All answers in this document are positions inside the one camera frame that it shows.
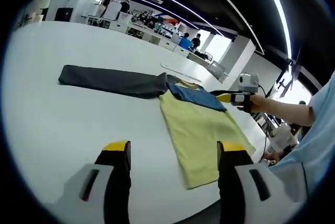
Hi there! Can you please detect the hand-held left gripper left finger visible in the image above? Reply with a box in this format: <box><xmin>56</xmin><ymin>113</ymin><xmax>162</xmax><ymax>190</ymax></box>
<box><xmin>51</xmin><ymin>140</ymin><xmax>131</xmax><ymax>224</ymax></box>

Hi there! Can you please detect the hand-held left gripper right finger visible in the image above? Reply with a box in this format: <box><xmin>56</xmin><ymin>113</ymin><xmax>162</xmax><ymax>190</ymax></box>
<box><xmin>216</xmin><ymin>140</ymin><xmax>308</xmax><ymax>224</ymax></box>

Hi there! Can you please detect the yellow-green garment with dark sleeves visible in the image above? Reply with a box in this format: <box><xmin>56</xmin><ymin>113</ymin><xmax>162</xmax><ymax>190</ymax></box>
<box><xmin>58</xmin><ymin>64</ymin><xmax>256</xmax><ymax>190</ymax></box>

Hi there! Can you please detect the white template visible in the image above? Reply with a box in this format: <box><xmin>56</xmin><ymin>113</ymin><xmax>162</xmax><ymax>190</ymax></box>
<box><xmin>160</xmin><ymin>63</ymin><xmax>202</xmax><ymax>83</ymax></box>

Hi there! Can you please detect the person's right hand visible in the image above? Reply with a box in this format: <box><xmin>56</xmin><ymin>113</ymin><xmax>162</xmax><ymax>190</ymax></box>
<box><xmin>248</xmin><ymin>94</ymin><xmax>268</xmax><ymax>112</ymax></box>

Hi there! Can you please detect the black tripod stand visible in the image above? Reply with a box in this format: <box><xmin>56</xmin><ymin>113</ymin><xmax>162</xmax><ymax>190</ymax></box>
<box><xmin>272</xmin><ymin>69</ymin><xmax>294</xmax><ymax>97</ymax></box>

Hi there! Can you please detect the mounted flat monitor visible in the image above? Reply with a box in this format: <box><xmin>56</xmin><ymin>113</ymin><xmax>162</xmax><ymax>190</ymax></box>
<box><xmin>291</xmin><ymin>47</ymin><xmax>302</xmax><ymax>81</ymax></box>

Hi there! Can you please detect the bright ceiling light strip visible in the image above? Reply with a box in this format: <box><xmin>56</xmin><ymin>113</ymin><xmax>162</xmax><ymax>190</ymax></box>
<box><xmin>258</xmin><ymin>0</ymin><xmax>293</xmax><ymax>58</ymax></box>

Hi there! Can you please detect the operator in light blue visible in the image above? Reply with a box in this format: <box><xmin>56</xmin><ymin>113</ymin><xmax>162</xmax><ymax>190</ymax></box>
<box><xmin>269</xmin><ymin>72</ymin><xmax>335</xmax><ymax>204</ymax></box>

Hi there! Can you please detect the row of white cabinets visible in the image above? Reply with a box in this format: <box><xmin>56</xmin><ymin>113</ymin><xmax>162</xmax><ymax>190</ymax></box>
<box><xmin>83</xmin><ymin>14</ymin><xmax>210</xmax><ymax>62</ymax></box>

